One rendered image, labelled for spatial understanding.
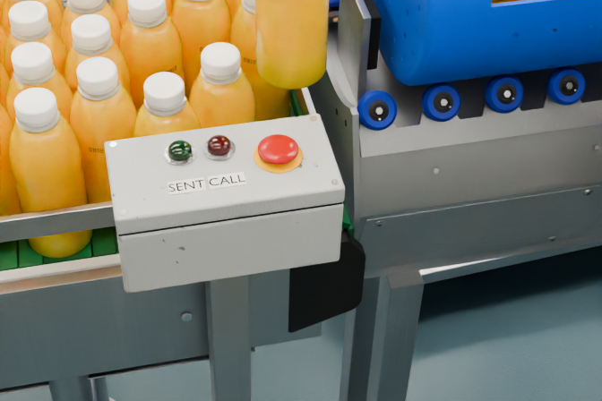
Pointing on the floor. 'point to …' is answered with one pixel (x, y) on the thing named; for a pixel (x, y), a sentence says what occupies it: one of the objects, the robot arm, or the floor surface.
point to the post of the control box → (229, 337)
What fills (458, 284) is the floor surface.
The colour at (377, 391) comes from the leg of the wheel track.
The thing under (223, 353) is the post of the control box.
